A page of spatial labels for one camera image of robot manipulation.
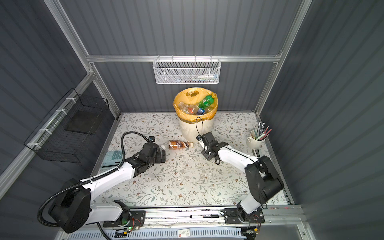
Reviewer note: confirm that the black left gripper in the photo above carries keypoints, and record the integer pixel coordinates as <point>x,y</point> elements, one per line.
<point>159,159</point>

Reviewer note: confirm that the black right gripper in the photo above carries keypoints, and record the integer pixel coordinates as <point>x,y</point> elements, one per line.
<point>204,152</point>

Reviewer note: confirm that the brown label drink bottle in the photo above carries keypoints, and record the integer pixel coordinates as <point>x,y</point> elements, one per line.
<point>177,145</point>

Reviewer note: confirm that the blue band clear bottle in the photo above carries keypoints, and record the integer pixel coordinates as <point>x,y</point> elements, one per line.
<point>200,112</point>

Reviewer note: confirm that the green Sprite bottle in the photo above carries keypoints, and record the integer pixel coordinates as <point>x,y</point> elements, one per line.
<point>207,101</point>

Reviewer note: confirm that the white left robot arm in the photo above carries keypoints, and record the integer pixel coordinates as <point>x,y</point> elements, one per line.
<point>73,206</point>

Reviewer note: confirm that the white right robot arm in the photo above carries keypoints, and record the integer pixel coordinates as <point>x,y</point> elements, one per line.
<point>263,179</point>

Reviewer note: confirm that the white ribbed waste bin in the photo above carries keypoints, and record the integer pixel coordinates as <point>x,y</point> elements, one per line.
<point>192,128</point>

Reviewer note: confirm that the teal calculator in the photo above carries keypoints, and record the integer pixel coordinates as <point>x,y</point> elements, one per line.
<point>112,159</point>

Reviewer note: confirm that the white cup pen holder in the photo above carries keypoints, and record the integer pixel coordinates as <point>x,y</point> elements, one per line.
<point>252,143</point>

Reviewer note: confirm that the orange label clear bottle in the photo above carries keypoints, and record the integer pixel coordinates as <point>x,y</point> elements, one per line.
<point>189,109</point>

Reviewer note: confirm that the black marker pen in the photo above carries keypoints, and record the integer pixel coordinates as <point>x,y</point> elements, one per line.
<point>204,216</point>

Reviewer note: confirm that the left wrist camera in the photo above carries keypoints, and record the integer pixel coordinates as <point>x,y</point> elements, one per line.
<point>152,139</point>

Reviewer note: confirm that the white wire wall basket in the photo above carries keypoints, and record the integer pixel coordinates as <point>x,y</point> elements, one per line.
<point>192,72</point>

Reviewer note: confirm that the black wire side basket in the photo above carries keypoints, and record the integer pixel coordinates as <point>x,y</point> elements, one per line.
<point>66,135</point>

